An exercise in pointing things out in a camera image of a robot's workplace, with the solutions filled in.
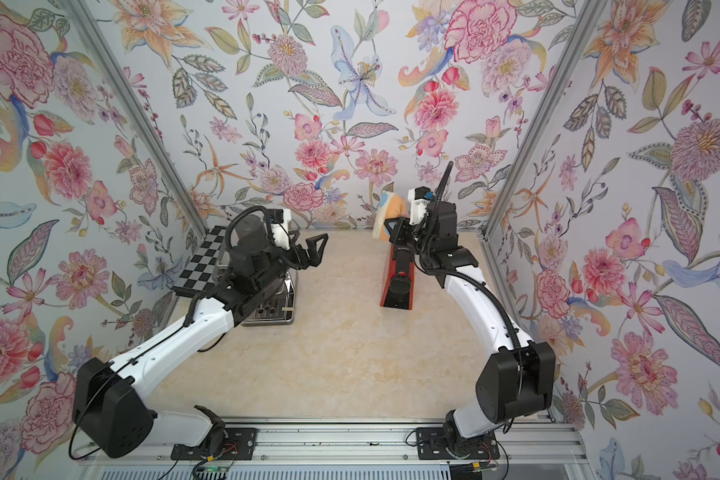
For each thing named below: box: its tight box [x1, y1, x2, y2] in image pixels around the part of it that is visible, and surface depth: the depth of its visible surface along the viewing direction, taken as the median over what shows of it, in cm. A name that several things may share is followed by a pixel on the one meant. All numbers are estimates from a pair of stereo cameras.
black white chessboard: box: [172, 225, 227, 298], surface depth 106 cm
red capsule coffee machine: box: [380, 244, 415, 310], surface depth 88 cm
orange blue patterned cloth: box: [373, 191, 410, 242], surface depth 79 cm
